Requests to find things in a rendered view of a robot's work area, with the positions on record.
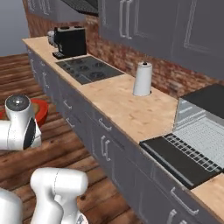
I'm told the red bowl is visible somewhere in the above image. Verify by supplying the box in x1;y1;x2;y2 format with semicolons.
0;98;50;128

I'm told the black toaster oven door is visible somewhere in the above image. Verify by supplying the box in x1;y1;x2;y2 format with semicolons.
138;136;223;191

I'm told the white paper towel roll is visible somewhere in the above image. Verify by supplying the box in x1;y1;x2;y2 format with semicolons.
132;60;153;97

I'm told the black hob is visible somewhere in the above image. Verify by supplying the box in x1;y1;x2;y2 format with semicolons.
55;55;125;86

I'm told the grey lower cupboard run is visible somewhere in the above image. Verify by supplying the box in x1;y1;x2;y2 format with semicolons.
26;47;224;224

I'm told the grey cupboard run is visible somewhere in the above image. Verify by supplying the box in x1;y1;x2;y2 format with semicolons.
26;47;224;224
26;0;69;23

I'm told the black coffee machine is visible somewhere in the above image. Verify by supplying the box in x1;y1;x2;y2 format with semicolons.
52;25;88;60

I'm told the grey upper cupboard door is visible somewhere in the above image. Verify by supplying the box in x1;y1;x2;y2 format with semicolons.
174;0;224;81
98;0;138;46
132;0;179;60

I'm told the silver kettle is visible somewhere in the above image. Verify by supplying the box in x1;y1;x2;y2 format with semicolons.
46;29;57;47

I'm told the dark range hood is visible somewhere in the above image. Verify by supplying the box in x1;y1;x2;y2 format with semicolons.
59;0;100;18

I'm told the grey upper cupboard run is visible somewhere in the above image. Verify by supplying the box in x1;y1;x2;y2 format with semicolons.
26;0;69;23

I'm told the silver drawer handle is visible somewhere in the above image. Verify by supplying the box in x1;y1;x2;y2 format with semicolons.
65;116;75;130
170;186;200;217
62;99;74;111
97;117;113;132

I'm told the wire toaster oven rack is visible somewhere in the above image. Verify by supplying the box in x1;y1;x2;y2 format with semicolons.
164;132;224;173

